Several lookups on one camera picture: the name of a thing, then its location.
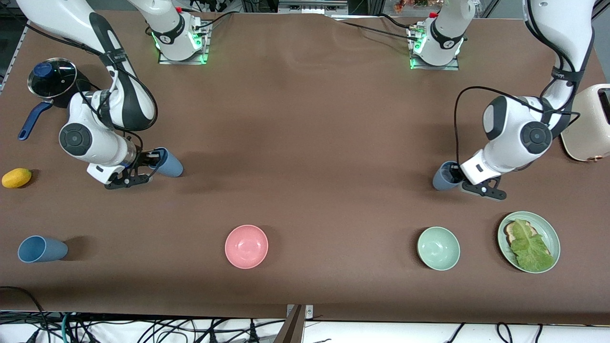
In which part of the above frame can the green lettuce leaf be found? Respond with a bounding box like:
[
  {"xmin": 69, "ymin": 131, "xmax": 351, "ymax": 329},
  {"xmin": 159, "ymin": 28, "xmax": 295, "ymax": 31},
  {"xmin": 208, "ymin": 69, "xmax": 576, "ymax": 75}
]
[{"xmin": 510, "ymin": 220, "xmax": 556, "ymax": 272}]

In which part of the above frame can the yellow lemon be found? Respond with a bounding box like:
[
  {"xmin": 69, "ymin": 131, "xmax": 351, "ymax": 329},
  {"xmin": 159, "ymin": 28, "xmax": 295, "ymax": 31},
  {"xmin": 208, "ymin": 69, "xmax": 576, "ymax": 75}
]
[{"xmin": 1, "ymin": 168, "xmax": 32, "ymax": 189}]

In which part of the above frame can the black looped floor cable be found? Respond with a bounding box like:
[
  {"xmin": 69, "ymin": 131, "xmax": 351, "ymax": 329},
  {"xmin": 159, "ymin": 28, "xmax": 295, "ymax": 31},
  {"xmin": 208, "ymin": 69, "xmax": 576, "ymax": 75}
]
[{"xmin": 0, "ymin": 286, "xmax": 51, "ymax": 343}]

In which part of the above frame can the aluminium table edge rail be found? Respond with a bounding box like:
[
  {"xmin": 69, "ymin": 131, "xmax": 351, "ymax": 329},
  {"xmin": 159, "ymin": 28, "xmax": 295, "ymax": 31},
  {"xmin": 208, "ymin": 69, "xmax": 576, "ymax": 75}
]
[{"xmin": 0, "ymin": 21, "xmax": 30, "ymax": 96}]

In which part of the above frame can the brown table leg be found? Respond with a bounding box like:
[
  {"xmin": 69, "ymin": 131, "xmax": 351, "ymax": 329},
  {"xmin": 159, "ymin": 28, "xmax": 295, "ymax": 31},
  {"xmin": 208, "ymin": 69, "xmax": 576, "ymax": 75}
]
[{"xmin": 273, "ymin": 305, "xmax": 306, "ymax": 343}]

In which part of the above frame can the pink bowl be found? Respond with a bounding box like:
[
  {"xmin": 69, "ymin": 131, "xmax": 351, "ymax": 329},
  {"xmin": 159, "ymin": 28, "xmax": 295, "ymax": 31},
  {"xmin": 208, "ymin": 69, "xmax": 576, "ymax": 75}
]
[{"xmin": 224, "ymin": 225, "xmax": 269, "ymax": 270}]

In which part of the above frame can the blue plastic cup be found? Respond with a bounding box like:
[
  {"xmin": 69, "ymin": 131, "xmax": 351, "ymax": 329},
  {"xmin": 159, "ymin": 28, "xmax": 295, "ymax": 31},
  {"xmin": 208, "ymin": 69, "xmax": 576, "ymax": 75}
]
[
  {"xmin": 18, "ymin": 235, "xmax": 69, "ymax": 263},
  {"xmin": 149, "ymin": 147, "xmax": 184, "ymax": 178},
  {"xmin": 432, "ymin": 161, "xmax": 464, "ymax": 192}
]

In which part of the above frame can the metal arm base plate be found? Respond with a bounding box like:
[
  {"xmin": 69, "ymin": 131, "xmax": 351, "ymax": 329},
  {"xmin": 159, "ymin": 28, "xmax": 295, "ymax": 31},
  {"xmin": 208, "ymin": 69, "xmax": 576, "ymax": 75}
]
[
  {"xmin": 409, "ymin": 26, "xmax": 461, "ymax": 71},
  {"xmin": 158, "ymin": 20, "xmax": 210, "ymax": 65}
]

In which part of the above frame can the light green bowl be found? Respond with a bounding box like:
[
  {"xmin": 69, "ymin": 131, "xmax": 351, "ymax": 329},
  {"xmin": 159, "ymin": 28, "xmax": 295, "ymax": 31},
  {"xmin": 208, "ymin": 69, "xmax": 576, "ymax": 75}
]
[{"xmin": 417, "ymin": 226, "xmax": 461, "ymax": 271}]

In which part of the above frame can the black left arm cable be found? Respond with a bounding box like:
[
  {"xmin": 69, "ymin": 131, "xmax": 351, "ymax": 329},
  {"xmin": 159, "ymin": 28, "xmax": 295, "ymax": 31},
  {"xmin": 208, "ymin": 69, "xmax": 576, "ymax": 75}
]
[{"xmin": 453, "ymin": 86, "xmax": 581, "ymax": 166}]

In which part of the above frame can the black cable on table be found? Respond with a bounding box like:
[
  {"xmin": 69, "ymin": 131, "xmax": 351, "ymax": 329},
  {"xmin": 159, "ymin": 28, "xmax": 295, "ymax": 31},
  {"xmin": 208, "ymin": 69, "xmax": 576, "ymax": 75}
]
[
  {"xmin": 378, "ymin": 13, "xmax": 420, "ymax": 30},
  {"xmin": 334, "ymin": 19, "xmax": 416, "ymax": 41},
  {"xmin": 193, "ymin": 11, "xmax": 235, "ymax": 30}
]

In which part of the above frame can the black pot blue handle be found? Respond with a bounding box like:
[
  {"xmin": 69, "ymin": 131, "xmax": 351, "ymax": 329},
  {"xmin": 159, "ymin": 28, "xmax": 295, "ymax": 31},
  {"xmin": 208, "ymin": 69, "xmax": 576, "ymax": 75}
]
[{"xmin": 18, "ymin": 67, "xmax": 92, "ymax": 141}]

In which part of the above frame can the light green plate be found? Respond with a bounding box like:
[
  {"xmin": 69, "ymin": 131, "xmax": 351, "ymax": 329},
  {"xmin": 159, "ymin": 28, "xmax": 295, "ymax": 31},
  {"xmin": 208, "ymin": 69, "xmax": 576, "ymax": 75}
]
[{"xmin": 498, "ymin": 211, "xmax": 561, "ymax": 274}]

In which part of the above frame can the aluminium frame profile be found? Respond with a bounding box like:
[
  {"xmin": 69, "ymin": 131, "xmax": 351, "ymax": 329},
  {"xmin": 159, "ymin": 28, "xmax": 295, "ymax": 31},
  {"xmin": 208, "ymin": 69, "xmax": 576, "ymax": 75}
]
[{"xmin": 278, "ymin": 0, "xmax": 349, "ymax": 16}]

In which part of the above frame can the metal table bracket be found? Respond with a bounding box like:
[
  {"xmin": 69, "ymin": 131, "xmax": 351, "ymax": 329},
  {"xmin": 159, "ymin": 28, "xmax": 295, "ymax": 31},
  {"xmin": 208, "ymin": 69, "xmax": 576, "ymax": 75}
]
[{"xmin": 286, "ymin": 304, "xmax": 314, "ymax": 319}]

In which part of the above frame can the cream toaster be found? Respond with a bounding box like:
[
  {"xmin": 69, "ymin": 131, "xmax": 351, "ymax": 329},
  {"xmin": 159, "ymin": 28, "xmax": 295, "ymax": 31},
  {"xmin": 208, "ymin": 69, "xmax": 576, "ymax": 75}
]
[{"xmin": 560, "ymin": 84, "xmax": 610, "ymax": 163}]

